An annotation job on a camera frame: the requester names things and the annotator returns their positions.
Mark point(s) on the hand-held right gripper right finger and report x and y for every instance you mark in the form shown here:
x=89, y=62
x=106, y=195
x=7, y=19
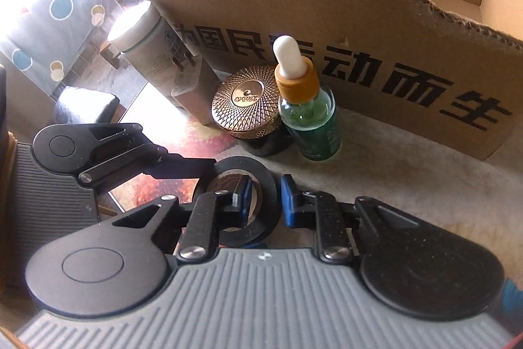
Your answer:
x=289, y=206

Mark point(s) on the green dropper bottle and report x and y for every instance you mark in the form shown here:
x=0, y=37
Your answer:
x=314, y=128

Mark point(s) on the white plastic bottle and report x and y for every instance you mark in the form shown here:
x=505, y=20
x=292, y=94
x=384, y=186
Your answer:
x=143, y=46

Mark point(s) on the dark jar with gold lid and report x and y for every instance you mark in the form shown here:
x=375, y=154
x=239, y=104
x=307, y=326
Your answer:
x=245, y=100

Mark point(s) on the large cardboard box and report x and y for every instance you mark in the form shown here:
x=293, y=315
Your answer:
x=367, y=26

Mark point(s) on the grey cushioned stool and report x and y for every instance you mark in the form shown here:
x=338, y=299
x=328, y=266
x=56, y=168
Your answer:
x=86, y=102

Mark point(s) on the white charger adapter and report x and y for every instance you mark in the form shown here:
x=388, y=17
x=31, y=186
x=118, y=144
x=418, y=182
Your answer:
x=200, y=95

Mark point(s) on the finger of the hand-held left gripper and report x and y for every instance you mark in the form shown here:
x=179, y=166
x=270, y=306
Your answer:
x=184, y=167

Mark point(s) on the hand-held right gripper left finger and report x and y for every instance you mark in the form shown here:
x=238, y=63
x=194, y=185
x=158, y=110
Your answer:
x=246, y=198

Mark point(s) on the grey mat with circles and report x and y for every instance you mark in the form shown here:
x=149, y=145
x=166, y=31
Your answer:
x=45, y=30

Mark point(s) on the black tape roll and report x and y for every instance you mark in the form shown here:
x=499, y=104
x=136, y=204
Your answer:
x=261, y=173

